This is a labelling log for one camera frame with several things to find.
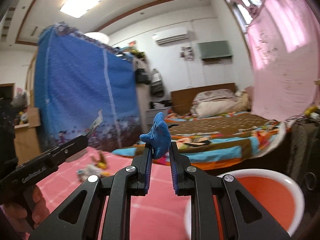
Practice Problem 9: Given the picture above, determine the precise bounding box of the white printed plastic bag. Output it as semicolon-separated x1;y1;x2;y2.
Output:
76;164;101;182

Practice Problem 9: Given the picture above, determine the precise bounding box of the white toothpaste tube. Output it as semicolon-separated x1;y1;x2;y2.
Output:
86;109;103;138

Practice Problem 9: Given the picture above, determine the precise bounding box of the blue trash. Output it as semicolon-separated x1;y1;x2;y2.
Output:
139;112;171;160

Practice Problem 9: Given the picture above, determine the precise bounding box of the orange white trash bin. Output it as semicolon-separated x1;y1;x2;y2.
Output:
183;168;305;240

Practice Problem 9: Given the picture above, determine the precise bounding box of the left hand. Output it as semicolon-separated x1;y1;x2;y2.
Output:
1;185;50;233

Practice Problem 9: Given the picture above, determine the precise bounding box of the wooden desk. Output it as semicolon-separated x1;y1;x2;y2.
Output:
14;108;41;165

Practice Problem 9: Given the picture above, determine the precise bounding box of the blue fabric wardrobe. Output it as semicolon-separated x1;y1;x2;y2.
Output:
34;22;142;152

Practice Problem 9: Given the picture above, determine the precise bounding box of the pink checked bedsheet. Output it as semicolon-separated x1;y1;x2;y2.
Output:
32;147;190;239

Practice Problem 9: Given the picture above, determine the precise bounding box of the colourful patterned bed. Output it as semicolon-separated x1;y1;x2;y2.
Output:
111;110;293;170

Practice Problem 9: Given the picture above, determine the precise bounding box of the grey bedside drawer cabinet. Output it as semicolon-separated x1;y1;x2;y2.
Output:
145;107;172;133

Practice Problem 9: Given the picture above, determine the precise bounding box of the hanging black bag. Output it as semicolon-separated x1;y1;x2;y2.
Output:
135;68;151;85

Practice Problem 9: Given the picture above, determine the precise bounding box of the hanging grey bag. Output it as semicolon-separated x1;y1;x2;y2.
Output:
150;68;164;98

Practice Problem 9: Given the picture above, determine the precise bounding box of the white round lamp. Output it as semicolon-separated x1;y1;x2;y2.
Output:
85;32;110;44

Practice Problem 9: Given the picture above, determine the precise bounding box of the beige folded quilt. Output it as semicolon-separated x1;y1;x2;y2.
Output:
190;89;252;118

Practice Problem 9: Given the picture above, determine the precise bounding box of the wooden headboard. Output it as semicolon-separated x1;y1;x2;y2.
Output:
171;83;237;115

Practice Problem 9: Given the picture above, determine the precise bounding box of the white air conditioner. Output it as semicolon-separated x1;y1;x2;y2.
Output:
152;30;189;45

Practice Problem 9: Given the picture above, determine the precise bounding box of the pink window curtain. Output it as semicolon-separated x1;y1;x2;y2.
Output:
230;0;319;121

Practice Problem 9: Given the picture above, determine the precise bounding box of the green wall box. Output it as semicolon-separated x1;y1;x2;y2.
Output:
197;41;233;61

